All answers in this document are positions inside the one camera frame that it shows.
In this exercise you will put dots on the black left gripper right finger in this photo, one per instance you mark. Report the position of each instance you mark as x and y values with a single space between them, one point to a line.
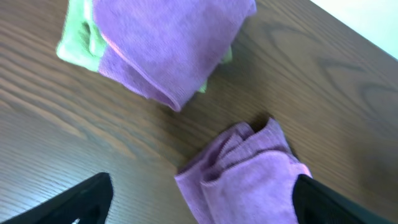
315 203

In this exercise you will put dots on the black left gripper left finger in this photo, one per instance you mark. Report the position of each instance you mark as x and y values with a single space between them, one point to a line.
86 203

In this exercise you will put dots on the purple microfiber cloth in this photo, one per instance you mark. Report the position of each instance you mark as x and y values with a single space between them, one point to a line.
243 176

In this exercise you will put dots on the folded green cloth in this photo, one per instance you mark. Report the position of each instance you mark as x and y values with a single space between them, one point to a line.
82 42

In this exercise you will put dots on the folded purple cloth on stack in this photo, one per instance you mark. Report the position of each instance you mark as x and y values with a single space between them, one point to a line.
166 49

